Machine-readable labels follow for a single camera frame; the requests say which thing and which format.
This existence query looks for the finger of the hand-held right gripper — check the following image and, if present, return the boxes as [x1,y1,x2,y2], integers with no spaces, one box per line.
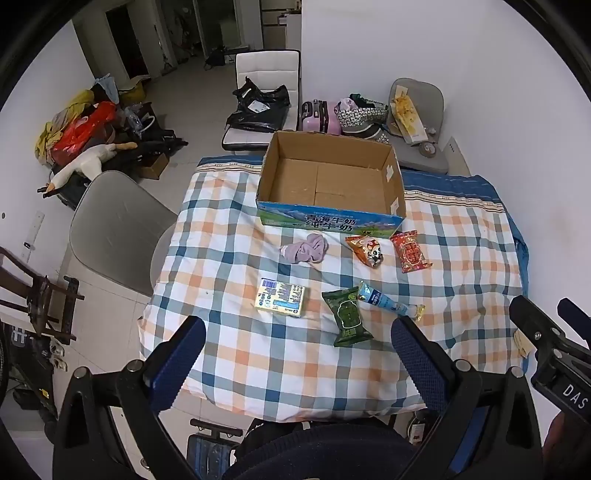
[556,298,591,345]
[509,295,567,356]

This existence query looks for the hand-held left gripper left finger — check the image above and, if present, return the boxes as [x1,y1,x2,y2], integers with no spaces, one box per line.
[53,316,207,480]

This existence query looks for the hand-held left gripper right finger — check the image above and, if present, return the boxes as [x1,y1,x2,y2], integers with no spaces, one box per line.
[391,316,544,480]

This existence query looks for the blue tube snack packet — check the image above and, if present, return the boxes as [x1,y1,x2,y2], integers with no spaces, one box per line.
[359,281,411,318]

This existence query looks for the green snack packet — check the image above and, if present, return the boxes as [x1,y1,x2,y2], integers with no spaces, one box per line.
[322,287,373,348]

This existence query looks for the red snack packet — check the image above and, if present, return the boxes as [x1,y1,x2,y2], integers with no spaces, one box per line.
[390,230,433,274]

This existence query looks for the tissue pack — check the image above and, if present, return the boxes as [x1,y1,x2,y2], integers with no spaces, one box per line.
[255,277,306,319]

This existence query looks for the orange panda snack packet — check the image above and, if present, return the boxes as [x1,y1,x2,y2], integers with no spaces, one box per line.
[345,234,383,270]

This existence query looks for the purple socks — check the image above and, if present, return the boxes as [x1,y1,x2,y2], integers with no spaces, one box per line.
[279,233,329,265]

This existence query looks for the plaid blanket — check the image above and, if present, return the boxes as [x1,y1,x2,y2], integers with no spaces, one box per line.
[139,159,529,423]

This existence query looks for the person's dark clothing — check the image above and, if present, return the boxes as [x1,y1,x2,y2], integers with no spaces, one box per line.
[222,425,419,480]

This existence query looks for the grey plastic chair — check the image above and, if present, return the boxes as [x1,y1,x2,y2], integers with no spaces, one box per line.
[69,170,185,297]

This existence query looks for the dark wooden chair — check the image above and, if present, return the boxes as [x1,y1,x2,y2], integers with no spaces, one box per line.
[0,246,86,345]

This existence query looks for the white power strip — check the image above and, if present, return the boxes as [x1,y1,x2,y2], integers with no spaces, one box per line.
[20,211,46,260]

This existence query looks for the small brown cardboard box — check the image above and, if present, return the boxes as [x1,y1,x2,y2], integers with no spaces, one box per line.
[137,152,170,181]

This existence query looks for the white goose plush toy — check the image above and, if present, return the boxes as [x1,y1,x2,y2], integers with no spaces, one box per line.
[43,142,139,198]

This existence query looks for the pile of black bags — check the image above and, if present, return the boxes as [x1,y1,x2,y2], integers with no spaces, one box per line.
[50,104,189,210]

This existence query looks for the dark patterned bag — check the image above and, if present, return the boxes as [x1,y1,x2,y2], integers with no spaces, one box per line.
[344,117,392,144]

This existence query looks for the yellow snack bag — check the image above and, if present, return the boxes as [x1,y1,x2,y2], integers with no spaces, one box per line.
[389,90,428,145]

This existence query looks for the red plastic bag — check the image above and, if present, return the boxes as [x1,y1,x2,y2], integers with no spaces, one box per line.
[52,102,119,163]

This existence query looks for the grey padded chair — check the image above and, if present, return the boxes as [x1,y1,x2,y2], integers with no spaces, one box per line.
[385,78,450,175]

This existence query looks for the white patterned tote bag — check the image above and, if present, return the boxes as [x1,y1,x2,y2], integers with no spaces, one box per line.
[335,95,389,130]

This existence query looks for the yellow cloth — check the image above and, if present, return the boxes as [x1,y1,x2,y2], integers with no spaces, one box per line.
[37,90,96,160]

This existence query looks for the pink suitcase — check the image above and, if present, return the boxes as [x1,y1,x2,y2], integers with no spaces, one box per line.
[299,99,345,136]

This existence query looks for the black plastic bag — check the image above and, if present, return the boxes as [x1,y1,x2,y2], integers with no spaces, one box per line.
[226,76,291,134]

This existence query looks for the yellow bin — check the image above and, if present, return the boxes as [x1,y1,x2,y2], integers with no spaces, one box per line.
[121,76,151,105]

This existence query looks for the light blue cloth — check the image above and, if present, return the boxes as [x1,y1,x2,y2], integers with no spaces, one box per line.
[95,74,122,105]

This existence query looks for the black floor bag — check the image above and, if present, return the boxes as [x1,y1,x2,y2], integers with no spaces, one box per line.
[203,46,232,71]

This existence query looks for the white leather chair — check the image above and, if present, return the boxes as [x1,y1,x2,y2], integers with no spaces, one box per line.
[222,50,303,151]

